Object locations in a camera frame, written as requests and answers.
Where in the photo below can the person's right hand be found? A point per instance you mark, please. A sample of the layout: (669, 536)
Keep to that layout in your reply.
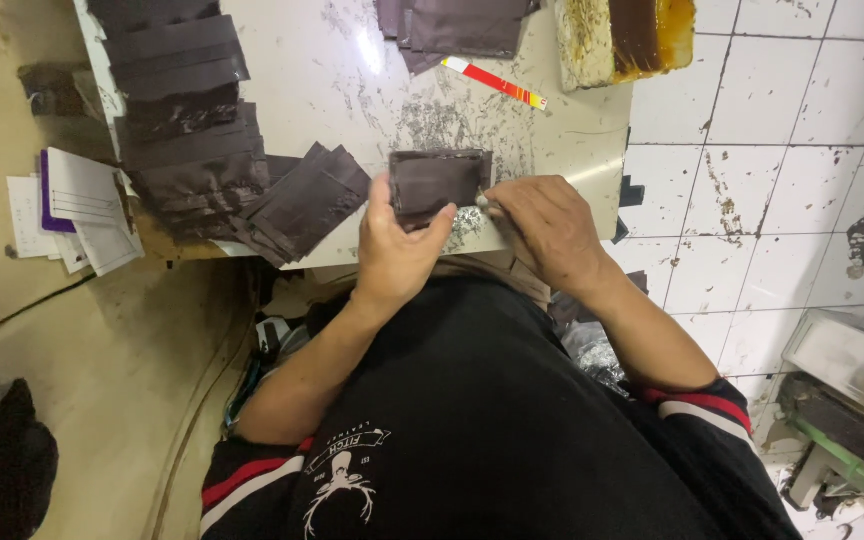
(552, 225)

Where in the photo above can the person's left hand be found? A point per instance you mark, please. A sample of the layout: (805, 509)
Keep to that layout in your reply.
(394, 255)

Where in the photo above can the person's right fingers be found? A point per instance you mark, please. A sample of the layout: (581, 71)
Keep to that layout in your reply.
(503, 206)

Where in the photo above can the small glue brush tool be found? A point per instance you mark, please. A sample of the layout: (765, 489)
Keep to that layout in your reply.
(480, 200)

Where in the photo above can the dark brown leather wallet piece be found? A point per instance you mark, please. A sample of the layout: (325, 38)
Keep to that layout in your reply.
(436, 184)

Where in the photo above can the red and white ruler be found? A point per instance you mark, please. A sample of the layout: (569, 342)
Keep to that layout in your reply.
(493, 82)

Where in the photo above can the heap of dark leather pieces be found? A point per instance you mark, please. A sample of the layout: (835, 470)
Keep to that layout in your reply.
(454, 26)

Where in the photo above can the fanned pile of leather pieces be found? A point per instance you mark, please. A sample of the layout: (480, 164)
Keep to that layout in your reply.
(304, 206)

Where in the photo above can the yellow glue tin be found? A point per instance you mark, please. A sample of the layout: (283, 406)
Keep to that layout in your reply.
(623, 37)

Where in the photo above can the person's black printed shirt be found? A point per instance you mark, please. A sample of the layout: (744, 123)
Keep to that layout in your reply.
(492, 427)

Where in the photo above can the row of dark leather pieces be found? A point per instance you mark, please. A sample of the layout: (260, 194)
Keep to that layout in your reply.
(184, 120)

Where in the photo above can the clear plastic box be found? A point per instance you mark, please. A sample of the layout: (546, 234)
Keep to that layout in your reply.
(852, 364)

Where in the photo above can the green and black machine part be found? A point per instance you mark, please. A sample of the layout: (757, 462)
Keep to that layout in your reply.
(844, 450)

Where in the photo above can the stack of white paper cards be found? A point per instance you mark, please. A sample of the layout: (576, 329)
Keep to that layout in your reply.
(79, 214)

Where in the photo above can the purple card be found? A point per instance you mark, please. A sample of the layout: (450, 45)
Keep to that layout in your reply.
(49, 202)

